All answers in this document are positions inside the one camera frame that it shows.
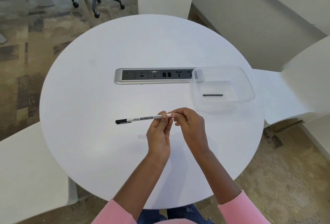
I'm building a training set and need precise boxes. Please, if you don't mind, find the person's right forearm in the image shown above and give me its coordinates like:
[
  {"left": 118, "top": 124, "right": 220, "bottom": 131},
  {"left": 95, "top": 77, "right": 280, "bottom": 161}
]
[{"left": 196, "top": 149, "right": 273, "bottom": 224}]

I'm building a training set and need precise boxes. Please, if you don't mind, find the clear plastic container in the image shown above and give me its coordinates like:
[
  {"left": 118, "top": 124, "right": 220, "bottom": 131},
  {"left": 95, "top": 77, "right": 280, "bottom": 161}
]
[{"left": 189, "top": 66, "right": 256, "bottom": 115}]

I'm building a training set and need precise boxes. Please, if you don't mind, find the person's left forearm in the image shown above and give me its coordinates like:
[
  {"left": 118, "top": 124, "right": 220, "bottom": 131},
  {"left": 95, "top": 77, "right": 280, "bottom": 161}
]
[{"left": 91, "top": 154, "right": 169, "bottom": 224}]

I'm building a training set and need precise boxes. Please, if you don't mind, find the person's left hand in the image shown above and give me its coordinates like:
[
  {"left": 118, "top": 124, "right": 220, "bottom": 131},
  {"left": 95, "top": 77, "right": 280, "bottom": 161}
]
[{"left": 146, "top": 111, "right": 173, "bottom": 164}]

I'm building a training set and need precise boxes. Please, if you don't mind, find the silver table socket panel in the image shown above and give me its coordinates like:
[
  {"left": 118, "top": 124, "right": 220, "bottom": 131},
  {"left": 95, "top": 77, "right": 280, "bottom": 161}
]
[{"left": 114, "top": 67, "right": 198, "bottom": 85}]

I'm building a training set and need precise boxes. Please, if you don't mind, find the person's right hand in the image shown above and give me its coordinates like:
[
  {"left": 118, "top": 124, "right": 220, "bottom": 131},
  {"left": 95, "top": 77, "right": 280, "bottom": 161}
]
[{"left": 170, "top": 107, "right": 210, "bottom": 156}]

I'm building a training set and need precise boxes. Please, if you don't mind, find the white marker with black cap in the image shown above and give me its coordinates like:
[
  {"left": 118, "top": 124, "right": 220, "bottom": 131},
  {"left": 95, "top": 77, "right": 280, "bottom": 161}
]
[{"left": 115, "top": 113, "right": 173, "bottom": 125}]

